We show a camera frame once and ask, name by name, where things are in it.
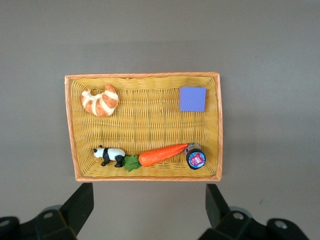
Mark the toy panda figure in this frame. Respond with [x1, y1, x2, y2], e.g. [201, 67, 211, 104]
[93, 144, 126, 168]

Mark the orange toy carrot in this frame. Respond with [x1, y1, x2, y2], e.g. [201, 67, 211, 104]
[122, 143, 190, 173]

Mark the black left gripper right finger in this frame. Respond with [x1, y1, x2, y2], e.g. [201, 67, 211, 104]
[198, 183, 311, 240]

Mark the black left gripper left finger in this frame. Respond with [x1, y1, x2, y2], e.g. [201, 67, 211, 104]
[0, 182, 95, 240]

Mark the toy croissant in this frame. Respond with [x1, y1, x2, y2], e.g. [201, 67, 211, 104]
[80, 83, 120, 118]

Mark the orange rimmed yellow wicker basket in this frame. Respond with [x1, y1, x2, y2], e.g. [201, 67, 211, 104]
[64, 71, 223, 183]

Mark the brown table cover sheet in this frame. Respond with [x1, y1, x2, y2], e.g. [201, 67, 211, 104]
[0, 0, 320, 240]

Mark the purple cube block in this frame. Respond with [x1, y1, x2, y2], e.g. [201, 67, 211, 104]
[178, 86, 207, 113]

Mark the small bottle with pink cap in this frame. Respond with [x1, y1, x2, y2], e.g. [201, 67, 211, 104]
[184, 142, 207, 171]

